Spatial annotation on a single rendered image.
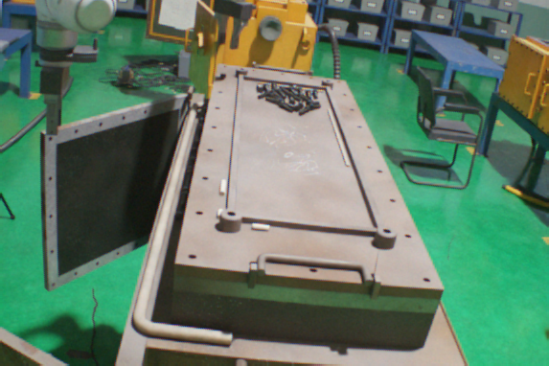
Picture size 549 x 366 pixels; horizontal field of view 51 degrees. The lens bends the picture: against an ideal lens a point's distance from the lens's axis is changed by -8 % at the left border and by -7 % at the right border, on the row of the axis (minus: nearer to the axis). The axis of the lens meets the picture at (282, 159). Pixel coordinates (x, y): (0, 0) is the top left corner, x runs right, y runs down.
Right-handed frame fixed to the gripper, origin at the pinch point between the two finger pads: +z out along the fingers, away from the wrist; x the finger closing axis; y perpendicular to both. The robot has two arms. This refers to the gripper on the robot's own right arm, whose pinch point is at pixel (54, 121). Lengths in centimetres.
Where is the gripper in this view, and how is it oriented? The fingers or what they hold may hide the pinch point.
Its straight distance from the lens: 139.1
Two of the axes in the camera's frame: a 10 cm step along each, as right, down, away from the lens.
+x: 2.0, 4.1, -8.9
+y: -9.7, -0.6, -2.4
